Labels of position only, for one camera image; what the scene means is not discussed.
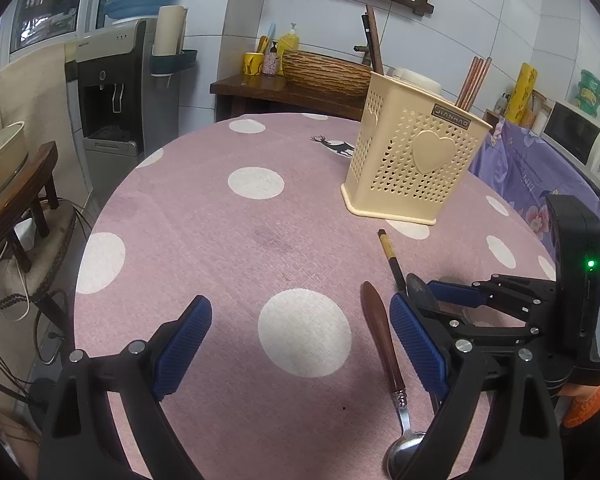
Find wooden handled metal spoon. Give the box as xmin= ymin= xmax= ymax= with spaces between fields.
xmin=361 ymin=281 xmax=427 ymax=478

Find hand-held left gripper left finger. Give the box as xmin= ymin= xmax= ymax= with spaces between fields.
xmin=37 ymin=294 xmax=214 ymax=480

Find purple floral cloth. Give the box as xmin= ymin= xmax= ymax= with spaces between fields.
xmin=472 ymin=117 xmax=600 ymax=311

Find patterned pump bottle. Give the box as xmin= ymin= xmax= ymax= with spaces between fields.
xmin=262 ymin=42 xmax=281 ymax=77

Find yellow soap pump bottle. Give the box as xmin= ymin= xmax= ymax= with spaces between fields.
xmin=278 ymin=22 xmax=301 ymax=77

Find black cables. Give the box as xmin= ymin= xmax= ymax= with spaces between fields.
xmin=0 ymin=200 xmax=91 ymax=401

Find dark wooden stool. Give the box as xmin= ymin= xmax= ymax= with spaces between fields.
xmin=0 ymin=141 xmax=61 ymax=273

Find white microwave oven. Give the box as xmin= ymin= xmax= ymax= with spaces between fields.
xmin=542 ymin=100 xmax=600 ymax=188

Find woven basket basin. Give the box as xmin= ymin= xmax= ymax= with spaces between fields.
xmin=281 ymin=50 xmax=373 ymax=98

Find dark wooden counter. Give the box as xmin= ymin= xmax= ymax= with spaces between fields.
xmin=210 ymin=74 xmax=368 ymax=123

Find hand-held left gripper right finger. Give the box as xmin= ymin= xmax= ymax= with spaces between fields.
xmin=389 ymin=292 xmax=566 ymax=480

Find teal wall holder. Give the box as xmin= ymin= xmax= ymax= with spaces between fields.
xmin=150 ymin=49 xmax=199 ymax=78

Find window with metal frame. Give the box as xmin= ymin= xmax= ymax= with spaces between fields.
xmin=0 ymin=0 xmax=111 ymax=56

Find reddish brown chopstick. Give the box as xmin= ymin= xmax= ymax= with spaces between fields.
xmin=461 ymin=58 xmax=486 ymax=111
xmin=455 ymin=57 xmax=480 ymax=110
xmin=466 ymin=57 xmax=493 ymax=112

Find beige cloth cover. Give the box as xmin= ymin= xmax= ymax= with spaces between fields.
xmin=0 ymin=40 xmax=96 ymax=211

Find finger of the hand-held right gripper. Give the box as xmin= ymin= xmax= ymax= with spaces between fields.
xmin=426 ymin=274 xmax=560 ymax=328
xmin=420 ymin=307 xmax=557 ymax=361

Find stack of green tins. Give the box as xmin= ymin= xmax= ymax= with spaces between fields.
xmin=572 ymin=70 xmax=600 ymax=118

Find grey water dispenser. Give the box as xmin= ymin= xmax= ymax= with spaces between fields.
xmin=75 ymin=17 xmax=153 ymax=163

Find beige perforated utensil holder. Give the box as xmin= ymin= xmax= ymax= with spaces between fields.
xmin=341 ymin=71 xmax=494 ymax=224

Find yellow wrapped roll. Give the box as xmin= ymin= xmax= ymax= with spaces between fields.
xmin=505 ymin=62 xmax=538 ymax=126

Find pink polka dot tablecloth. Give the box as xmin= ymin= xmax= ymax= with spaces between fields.
xmin=74 ymin=112 xmax=563 ymax=480

